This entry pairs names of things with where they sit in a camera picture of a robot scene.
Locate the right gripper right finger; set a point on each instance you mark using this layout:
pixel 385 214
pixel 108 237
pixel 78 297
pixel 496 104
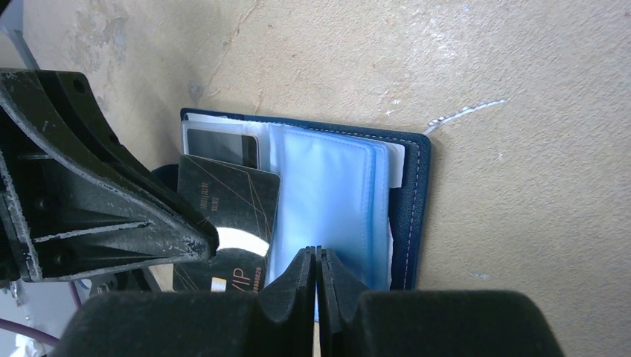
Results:
pixel 357 321

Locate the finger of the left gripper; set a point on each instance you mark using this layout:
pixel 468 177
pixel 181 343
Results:
pixel 75 203

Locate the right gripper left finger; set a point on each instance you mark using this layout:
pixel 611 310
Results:
pixel 278 321

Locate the black VIP credit card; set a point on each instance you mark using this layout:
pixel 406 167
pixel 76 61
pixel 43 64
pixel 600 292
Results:
pixel 241 203

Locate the blue card holder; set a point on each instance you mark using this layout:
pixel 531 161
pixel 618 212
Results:
pixel 360 192

